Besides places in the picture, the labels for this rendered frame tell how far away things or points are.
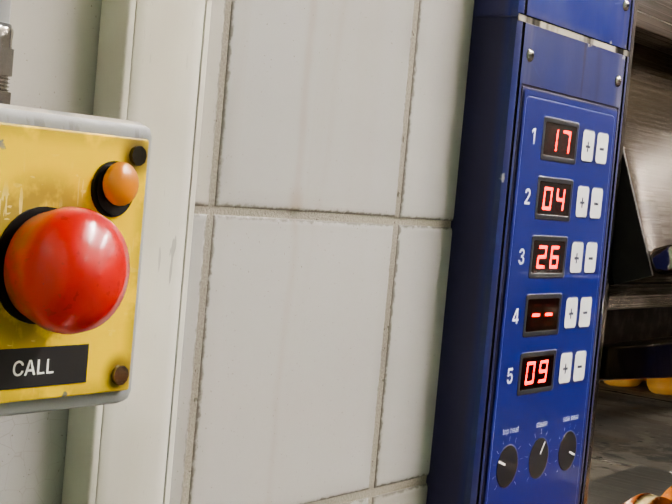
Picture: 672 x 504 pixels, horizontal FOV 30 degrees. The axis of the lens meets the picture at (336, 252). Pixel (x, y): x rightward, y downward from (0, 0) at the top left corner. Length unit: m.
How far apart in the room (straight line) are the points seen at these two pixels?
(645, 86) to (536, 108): 0.29
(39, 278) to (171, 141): 0.16
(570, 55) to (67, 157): 0.44
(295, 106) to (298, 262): 0.08
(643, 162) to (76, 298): 0.66
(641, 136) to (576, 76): 0.20
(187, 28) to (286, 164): 0.11
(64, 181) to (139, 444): 0.16
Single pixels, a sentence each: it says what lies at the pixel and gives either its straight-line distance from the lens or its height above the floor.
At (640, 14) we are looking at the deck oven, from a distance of 0.97.
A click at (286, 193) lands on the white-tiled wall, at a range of 0.61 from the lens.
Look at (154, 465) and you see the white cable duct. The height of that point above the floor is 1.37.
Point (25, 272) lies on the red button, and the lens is 0.39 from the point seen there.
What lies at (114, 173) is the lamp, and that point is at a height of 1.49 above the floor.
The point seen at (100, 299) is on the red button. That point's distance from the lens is 0.40.
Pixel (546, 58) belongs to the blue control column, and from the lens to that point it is 0.77.
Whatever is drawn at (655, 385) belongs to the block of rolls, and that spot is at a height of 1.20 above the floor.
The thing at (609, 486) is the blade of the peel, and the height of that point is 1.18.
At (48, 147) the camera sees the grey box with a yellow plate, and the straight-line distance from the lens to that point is 0.41.
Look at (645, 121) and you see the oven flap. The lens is 1.02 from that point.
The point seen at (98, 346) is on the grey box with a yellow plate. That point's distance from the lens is 0.43.
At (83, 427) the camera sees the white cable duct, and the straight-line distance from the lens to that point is 0.52.
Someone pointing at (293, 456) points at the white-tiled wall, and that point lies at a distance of 0.65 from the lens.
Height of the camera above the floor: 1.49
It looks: 3 degrees down
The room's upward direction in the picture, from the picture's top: 5 degrees clockwise
